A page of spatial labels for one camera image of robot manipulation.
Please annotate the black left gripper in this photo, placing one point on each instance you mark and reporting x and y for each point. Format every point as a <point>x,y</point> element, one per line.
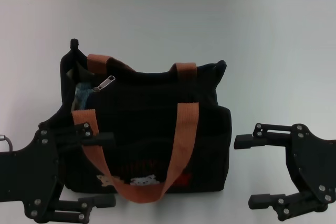
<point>31,171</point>

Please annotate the silver zipper pull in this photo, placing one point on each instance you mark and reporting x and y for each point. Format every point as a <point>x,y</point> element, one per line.
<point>104,83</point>

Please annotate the blue green cloth item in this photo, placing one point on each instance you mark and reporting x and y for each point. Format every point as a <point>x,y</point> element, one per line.
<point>81,90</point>

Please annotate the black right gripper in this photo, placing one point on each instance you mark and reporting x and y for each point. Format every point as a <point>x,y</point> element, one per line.
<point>315,166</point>

